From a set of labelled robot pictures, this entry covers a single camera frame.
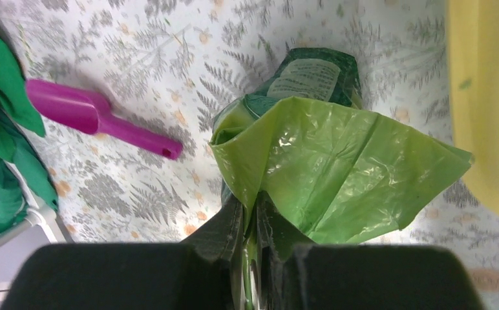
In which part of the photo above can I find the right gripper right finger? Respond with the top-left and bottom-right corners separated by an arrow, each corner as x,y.
255,192 -> 485,309

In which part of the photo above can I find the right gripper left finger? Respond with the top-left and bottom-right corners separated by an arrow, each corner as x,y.
1,198 -> 243,309

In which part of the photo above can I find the green cat litter bag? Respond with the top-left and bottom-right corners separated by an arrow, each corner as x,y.
209,48 -> 472,309

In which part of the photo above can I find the magenta plastic scoop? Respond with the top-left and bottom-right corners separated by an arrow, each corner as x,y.
25,79 -> 183,160

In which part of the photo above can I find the yellow green litter box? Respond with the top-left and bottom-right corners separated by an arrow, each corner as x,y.
445,0 -> 499,215

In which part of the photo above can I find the white clothes rack pole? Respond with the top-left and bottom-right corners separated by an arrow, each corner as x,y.
0,163 -> 74,247

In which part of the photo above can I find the dark green folded cloth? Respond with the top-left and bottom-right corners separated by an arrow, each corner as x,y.
0,38 -> 58,233

